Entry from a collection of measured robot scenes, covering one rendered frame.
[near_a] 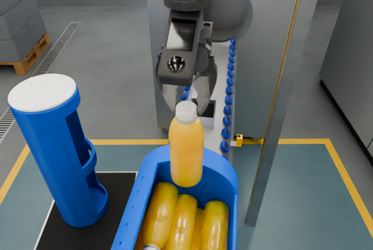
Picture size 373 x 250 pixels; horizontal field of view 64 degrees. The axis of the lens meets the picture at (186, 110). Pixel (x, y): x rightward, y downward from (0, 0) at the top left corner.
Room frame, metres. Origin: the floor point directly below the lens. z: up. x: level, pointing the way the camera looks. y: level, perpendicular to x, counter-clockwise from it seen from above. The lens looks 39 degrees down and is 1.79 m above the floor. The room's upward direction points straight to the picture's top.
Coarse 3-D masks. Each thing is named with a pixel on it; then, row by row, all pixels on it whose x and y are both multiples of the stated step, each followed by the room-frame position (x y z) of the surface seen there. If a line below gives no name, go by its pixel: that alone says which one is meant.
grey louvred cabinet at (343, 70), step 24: (360, 0) 2.40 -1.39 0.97; (336, 24) 2.64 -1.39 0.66; (360, 24) 2.28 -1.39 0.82; (336, 48) 2.50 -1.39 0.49; (360, 48) 2.16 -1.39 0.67; (336, 72) 2.36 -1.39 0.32; (360, 72) 2.04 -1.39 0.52; (336, 96) 2.22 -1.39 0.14; (360, 96) 1.92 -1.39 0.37; (360, 120) 1.80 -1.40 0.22; (360, 144) 1.73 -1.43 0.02
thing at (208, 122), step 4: (192, 96) 0.95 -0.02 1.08; (196, 96) 0.95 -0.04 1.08; (212, 96) 0.95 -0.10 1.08; (192, 100) 0.94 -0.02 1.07; (212, 100) 0.93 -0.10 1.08; (196, 104) 0.93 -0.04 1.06; (208, 104) 0.92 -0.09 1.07; (212, 104) 0.92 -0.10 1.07; (208, 108) 0.92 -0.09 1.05; (212, 108) 0.92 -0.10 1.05; (204, 112) 0.92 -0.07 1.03; (208, 112) 0.92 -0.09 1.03; (212, 112) 0.92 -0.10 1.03; (200, 116) 0.93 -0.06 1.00; (204, 116) 0.92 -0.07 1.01; (208, 116) 0.92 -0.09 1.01; (212, 116) 0.92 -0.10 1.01; (200, 120) 0.94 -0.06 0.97; (204, 120) 0.94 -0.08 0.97; (208, 120) 0.94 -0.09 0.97; (212, 120) 0.93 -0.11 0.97; (204, 124) 0.94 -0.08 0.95; (208, 124) 0.94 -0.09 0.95; (212, 124) 0.93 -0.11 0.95; (208, 128) 0.94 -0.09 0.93; (212, 128) 0.93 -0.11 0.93
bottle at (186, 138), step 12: (180, 120) 0.40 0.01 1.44; (192, 120) 0.40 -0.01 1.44; (180, 132) 0.39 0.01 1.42; (192, 132) 0.39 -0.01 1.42; (180, 144) 0.38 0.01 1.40; (192, 144) 0.38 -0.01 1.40; (180, 156) 0.38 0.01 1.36; (192, 156) 0.38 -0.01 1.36; (180, 168) 0.38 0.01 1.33; (192, 168) 0.38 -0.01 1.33; (180, 180) 0.38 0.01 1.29; (192, 180) 0.38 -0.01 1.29
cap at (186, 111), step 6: (180, 102) 0.43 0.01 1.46; (186, 102) 0.43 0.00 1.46; (192, 102) 0.43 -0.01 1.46; (180, 108) 0.41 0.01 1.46; (186, 108) 0.41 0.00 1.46; (192, 108) 0.41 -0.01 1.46; (180, 114) 0.40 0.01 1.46; (186, 114) 0.40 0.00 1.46; (192, 114) 0.40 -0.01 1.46; (186, 120) 0.40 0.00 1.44
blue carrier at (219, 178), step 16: (144, 160) 0.54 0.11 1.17; (160, 160) 0.50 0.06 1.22; (208, 160) 0.50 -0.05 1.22; (224, 160) 0.52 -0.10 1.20; (144, 176) 0.47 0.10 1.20; (160, 176) 0.55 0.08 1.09; (208, 176) 0.53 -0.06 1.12; (224, 176) 0.47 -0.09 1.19; (144, 192) 0.41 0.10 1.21; (192, 192) 0.54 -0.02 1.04; (208, 192) 0.53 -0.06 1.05; (224, 192) 0.52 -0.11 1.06; (128, 208) 0.39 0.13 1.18; (144, 208) 0.37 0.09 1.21; (128, 224) 0.34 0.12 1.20; (128, 240) 0.30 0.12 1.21
